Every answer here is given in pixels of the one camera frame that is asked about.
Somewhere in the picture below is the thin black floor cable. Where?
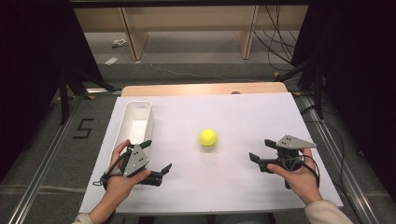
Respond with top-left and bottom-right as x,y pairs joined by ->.
301,105 -> 347,189

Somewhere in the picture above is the black metal frame bar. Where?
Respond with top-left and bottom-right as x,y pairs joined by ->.
68,0 -> 312,8

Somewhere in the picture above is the black tripod stand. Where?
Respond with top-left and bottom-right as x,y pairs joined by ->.
275,55 -> 327,121
56,65 -> 117,126

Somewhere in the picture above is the white floor cable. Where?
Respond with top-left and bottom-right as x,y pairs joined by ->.
148,61 -> 260,84

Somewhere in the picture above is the aluminium floor rail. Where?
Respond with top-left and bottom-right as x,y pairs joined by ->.
299,93 -> 381,224
7,88 -> 123,224

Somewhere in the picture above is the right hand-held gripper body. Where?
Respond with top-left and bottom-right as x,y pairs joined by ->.
258,134 -> 318,174

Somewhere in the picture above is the person's right hand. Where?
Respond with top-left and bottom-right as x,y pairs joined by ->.
266,147 -> 323,205

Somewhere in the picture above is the bundle of black cables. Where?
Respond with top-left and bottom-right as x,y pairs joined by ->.
252,4 -> 301,73

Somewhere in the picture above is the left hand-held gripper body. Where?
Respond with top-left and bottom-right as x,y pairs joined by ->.
122,143 -> 163,188

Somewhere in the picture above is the white rectangular plastic bin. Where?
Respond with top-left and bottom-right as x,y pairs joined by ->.
107,100 -> 155,167

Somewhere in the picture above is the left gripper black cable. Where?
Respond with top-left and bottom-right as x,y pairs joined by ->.
92,151 -> 132,189

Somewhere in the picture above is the white power adapter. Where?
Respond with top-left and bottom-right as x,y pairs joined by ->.
111,38 -> 129,49

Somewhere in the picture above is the white table cover sheet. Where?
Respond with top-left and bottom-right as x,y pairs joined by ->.
78,91 -> 344,215

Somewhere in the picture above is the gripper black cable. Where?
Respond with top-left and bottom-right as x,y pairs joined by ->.
92,151 -> 132,189
302,154 -> 321,189

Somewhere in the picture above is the yellow tennis ball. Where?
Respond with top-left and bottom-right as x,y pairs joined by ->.
198,128 -> 219,149

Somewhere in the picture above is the dark curtain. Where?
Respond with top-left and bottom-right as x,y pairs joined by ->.
0,0 -> 105,183
290,0 -> 396,195

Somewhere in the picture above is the light wooden shelf unit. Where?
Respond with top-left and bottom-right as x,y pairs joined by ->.
73,4 -> 309,63

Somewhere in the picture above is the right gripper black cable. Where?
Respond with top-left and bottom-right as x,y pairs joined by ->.
302,154 -> 321,189

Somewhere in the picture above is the person's left hand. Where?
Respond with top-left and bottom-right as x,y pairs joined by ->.
102,139 -> 152,203

